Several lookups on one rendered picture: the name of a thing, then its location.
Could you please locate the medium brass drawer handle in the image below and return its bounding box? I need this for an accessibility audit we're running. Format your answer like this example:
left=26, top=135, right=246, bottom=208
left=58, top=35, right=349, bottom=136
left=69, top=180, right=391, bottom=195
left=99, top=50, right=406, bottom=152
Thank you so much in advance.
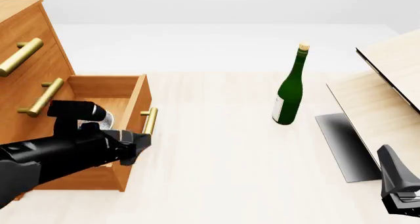
left=17, top=77, right=65, bottom=118

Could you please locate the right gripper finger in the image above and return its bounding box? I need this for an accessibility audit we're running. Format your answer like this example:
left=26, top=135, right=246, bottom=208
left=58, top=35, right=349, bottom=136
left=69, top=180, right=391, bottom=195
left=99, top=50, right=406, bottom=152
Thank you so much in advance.
left=376, top=144, right=420, bottom=194

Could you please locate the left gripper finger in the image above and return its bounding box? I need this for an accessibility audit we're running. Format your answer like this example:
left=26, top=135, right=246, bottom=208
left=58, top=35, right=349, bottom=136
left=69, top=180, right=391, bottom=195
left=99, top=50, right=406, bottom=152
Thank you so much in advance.
left=119, top=147, right=138, bottom=167
left=130, top=132, right=153, bottom=159

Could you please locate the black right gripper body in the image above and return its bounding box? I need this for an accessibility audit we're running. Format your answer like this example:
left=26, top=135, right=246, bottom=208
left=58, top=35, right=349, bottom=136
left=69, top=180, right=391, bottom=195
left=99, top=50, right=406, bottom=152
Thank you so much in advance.
left=381, top=189, right=420, bottom=218

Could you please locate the open wooden drawer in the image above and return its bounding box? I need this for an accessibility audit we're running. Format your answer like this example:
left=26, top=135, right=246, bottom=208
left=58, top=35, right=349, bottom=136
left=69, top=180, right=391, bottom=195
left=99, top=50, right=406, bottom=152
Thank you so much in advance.
left=32, top=73, right=154, bottom=192

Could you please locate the green wine bottle with cork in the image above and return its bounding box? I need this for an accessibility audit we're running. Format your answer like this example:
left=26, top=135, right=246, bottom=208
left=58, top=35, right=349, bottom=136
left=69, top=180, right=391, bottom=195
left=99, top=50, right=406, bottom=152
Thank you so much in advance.
left=271, top=41, right=311, bottom=126

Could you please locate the short brass drawer handle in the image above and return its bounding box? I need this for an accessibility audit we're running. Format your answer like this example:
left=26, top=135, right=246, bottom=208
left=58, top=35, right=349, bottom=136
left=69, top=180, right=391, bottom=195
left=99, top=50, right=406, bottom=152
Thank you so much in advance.
left=140, top=106, right=159, bottom=136

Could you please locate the wooden drawer, longest brass handle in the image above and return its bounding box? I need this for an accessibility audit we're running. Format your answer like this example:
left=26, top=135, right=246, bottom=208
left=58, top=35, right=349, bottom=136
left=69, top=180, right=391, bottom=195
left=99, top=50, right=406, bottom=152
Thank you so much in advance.
left=0, top=5, right=64, bottom=87

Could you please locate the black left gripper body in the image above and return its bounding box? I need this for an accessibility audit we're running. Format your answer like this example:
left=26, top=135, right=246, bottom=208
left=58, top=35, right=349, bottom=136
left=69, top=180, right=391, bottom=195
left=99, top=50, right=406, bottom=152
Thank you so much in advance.
left=100, top=129, right=132, bottom=162

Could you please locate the wooden cabinet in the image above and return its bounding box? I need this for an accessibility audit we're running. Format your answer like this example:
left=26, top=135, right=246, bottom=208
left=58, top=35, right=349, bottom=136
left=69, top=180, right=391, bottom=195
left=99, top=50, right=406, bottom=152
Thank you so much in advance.
left=0, top=0, right=77, bottom=202

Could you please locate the long brass drawer handle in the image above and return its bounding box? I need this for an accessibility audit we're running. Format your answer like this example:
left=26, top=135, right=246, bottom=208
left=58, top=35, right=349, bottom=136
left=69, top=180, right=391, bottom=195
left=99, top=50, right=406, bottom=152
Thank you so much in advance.
left=0, top=37, right=45, bottom=78

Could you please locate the wooden drawer, medium brass handle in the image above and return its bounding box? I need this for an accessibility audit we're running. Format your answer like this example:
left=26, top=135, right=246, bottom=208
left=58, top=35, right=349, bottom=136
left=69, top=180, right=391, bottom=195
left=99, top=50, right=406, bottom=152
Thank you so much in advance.
left=0, top=43, right=76, bottom=146

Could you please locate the pale wooden board, black edge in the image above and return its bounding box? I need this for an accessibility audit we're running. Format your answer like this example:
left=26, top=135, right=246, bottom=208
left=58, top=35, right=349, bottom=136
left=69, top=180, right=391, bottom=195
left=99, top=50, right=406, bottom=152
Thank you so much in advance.
left=355, top=28, right=420, bottom=114

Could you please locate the speckled black bowl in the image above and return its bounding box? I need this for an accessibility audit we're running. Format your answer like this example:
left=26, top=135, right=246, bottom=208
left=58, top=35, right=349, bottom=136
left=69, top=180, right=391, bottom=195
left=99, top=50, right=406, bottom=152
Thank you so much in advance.
left=77, top=111, right=133, bottom=143

